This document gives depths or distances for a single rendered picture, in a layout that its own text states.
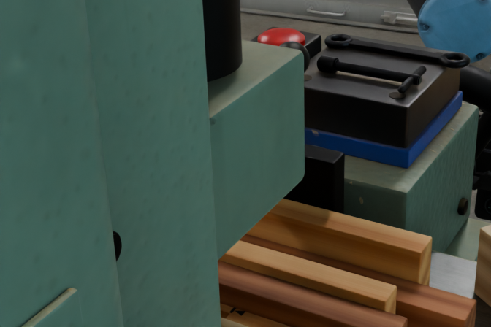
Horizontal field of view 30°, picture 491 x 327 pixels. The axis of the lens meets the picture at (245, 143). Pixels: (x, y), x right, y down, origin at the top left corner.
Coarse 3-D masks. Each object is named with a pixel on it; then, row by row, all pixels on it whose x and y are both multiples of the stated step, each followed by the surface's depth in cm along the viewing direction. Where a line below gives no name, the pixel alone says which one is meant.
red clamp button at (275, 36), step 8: (264, 32) 58; (272, 32) 58; (280, 32) 58; (288, 32) 58; (296, 32) 58; (264, 40) 57; (272, 40) 57; (280, 40) 57; (288, 40) 57; (296, 40) 57; (304, 40) 57
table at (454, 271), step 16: (464, 224) 66; (480, 224) 66; (464, 240) 64; (432, 256) 57; (448, 256) 57; (464, 256) 62; (432, 272) 55; (448, 272) 55; (464, 272) 55; (448, 288) 54; (464, 288) 54; (480, 304) 52; (480, 320) 51
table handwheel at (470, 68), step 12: (468, 72) 70; (480, 72) 70; (468, 84) 70; (480, 84) 69; (468, 96) 70; (480, 96) 69; (480, 108) 70; (480, 120) 71; (480, 132) 71; (480, 144) 72
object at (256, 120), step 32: (256, 64) 41; (288, 64) 41; (224, 96) 38; (256, 96) 39; (288, 96) 42; (224, 128) 37; (256, 128) 40; (288, 128) 43; (224, 160) 38; (256, 160) 40; (288, 160) 43; (224, 192) 38; (256, 192) 41; (288, 192) 44; (224, 224) 39
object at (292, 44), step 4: (284, 44) 49; (288, 44) 49; (292, 44) 49; (296, 44) 49; (300, 44) 49; (292, 48) 49; (296, 48) 49; (300, 48) 49; (304, 48) 49; (304, 52) 49; (304, 56) 49; (308, 56) 49; (304, 60) 49; (308, 60) 49; (304, 64) 49; (308, 64) 49; (304, 68) 49; (304, 72) 49
